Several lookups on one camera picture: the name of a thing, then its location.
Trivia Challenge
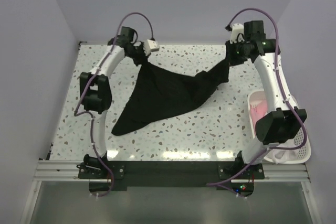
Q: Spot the black t-shirt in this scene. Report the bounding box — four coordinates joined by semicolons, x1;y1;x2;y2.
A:
111;57;231;137

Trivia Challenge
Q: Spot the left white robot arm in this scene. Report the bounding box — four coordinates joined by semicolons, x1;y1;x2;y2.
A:
75;26;138;158

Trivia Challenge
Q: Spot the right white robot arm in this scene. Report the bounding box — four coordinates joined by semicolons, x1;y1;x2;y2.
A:
225;20;309;178

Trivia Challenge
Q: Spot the pink t-shirt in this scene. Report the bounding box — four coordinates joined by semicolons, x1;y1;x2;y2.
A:
250;100;267;123

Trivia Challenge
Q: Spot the white t-shirt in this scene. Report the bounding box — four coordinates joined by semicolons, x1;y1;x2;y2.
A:
268;150;298;163

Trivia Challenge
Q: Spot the white plastic laundry basket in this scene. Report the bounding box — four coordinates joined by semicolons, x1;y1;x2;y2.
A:
247;89;311;165

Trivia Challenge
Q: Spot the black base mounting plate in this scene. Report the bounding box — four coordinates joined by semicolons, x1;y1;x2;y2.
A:
77;156;265;196

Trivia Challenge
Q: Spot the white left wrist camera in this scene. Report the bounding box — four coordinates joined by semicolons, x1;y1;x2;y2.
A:
143;39;160;55

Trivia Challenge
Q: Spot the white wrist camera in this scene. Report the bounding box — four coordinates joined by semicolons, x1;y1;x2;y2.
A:
143;39;160;55
225;23;245;44

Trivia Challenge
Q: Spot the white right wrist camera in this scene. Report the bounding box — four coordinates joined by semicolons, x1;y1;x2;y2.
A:
225;23;245;44

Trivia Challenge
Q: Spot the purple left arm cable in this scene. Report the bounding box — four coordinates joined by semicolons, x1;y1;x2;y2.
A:
73;12;154;198

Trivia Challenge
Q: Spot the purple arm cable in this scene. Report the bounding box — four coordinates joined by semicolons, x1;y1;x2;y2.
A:
73;12;154;198
207;7;308;196

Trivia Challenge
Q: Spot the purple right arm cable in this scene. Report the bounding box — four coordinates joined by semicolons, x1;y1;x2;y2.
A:
207;7;308;196

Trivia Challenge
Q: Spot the aluminium front rail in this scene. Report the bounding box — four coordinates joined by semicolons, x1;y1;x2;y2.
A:
33;161;310;183

